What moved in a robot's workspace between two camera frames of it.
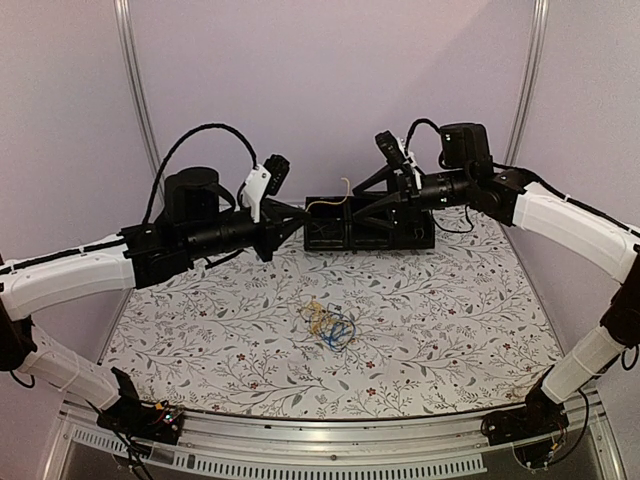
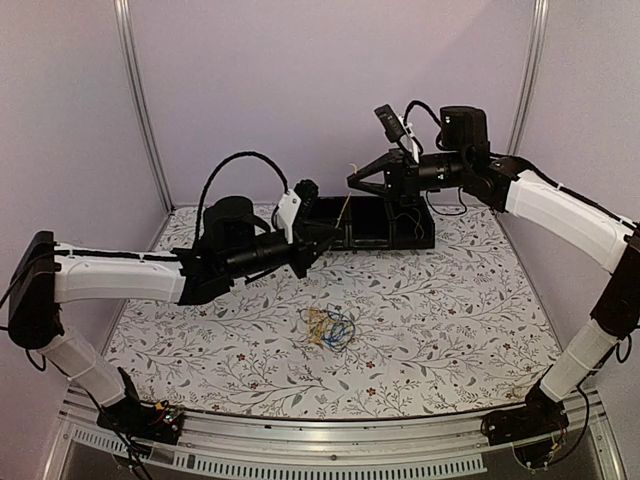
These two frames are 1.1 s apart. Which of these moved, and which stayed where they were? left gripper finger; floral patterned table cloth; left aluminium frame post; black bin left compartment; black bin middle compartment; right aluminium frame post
Moved: left gripper finger
Stayed: right aluminium frame post; black bin left compartment; left aluminium frame post; floral patterned table cloth; black bin middle compartment
